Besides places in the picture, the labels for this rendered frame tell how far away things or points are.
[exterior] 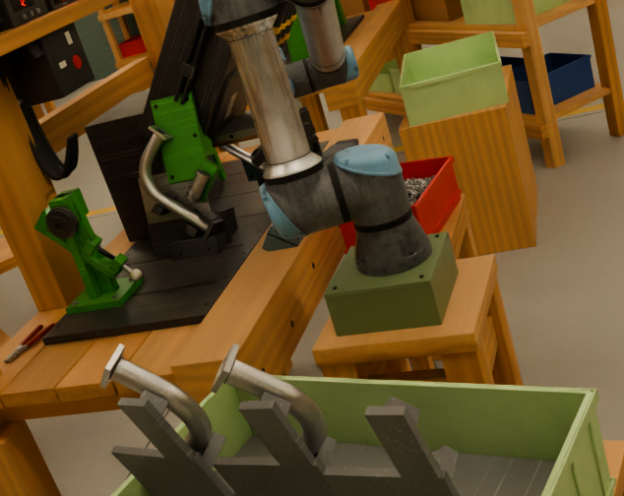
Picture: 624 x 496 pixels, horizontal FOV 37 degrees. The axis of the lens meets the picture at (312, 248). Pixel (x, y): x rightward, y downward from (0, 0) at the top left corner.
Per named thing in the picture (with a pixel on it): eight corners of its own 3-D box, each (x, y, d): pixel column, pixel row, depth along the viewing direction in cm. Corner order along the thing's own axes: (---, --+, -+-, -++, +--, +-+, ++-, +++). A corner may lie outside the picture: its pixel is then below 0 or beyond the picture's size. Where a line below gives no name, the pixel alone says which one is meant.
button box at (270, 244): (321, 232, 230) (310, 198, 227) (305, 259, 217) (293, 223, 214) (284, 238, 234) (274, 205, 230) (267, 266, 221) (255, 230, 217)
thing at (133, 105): (224, 189, 275) (187, 80, 263) (187, 232, 249) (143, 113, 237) (170, 200, 281) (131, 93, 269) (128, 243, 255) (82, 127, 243)
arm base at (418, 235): (436, 235, 187) (424, 190, 184) (426, 270, 174) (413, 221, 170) (365, 247, 192) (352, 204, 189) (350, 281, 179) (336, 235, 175)
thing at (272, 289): (396, 154, 309) (384, 111, 304) (259, 423, 179) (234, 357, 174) (355, 161, 314) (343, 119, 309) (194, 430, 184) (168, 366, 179)
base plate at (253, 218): (331, 146, 292) (329, 140, 291) (209, 323, 197) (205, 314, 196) (212, 170, 307) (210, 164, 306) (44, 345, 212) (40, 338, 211)
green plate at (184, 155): (223, 172, 237) (204, 90, 233) (209, 176, 229) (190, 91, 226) (183, 180, 241) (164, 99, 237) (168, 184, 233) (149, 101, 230)
